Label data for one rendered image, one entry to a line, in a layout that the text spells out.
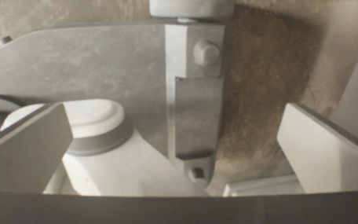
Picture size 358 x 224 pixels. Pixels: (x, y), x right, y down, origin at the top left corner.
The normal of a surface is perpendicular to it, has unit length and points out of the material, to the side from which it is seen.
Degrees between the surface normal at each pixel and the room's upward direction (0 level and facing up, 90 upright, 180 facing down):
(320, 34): 0
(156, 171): 90
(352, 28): 0
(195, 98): 0
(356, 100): 90
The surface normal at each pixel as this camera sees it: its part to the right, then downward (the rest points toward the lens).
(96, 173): 0.00, -0.87
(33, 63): 0.21, 0.48
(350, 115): -0.98, 0.04
